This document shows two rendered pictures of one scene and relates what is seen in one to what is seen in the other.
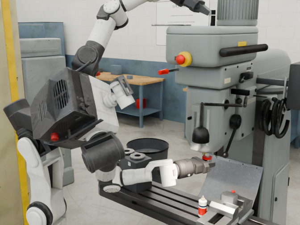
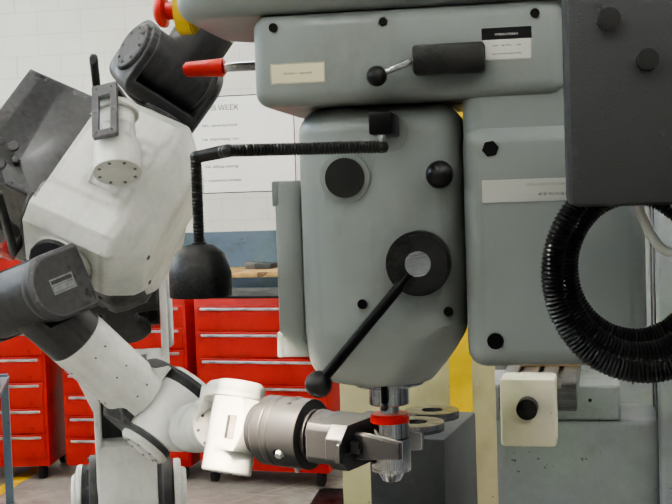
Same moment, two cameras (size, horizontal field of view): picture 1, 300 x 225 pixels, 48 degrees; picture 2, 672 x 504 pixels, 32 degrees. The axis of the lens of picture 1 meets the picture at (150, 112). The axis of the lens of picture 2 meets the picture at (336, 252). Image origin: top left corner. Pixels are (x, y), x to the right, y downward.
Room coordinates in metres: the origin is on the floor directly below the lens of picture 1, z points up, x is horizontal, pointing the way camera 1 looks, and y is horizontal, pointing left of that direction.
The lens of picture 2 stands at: (0.83, -1.45, 1.54)
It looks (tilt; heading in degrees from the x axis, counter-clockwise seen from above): 3 degrees down; 61
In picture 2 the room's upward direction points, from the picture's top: 2 degrees counter-clockwise
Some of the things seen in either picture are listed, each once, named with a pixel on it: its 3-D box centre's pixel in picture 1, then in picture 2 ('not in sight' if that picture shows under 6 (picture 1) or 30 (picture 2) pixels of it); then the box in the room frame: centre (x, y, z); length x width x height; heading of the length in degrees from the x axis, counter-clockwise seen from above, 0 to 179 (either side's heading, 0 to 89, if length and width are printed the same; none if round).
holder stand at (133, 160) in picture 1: (132, 168); (425, 476); (1.86, 0.10, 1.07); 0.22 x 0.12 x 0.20; 41
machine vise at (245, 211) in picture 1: (226, 212); not in sight; (1.45, -0.36, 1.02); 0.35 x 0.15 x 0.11; 141
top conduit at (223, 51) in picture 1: (245, 49); not in sight; (1.49, -0.42, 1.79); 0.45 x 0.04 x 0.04; 142
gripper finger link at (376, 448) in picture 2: (210, 165); (376, 448); (1.53, -0.29, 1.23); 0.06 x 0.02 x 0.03; 119
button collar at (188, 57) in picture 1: (184, 59); (186, 9); (1.37, -0.14, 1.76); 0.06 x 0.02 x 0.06; 52
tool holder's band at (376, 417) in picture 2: (206, 157); (389, 417); (1.55, -0.28, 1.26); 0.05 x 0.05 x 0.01
